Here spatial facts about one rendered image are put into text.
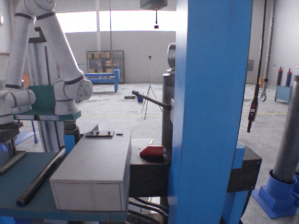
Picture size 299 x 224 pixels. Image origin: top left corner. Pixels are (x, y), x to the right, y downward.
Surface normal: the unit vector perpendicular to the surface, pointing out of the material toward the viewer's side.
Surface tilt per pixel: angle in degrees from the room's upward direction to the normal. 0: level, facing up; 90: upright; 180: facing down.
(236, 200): 90
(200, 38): 90
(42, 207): 0
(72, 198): 90
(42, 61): 90
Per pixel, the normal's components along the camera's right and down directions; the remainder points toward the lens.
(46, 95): -0.05, 0.27
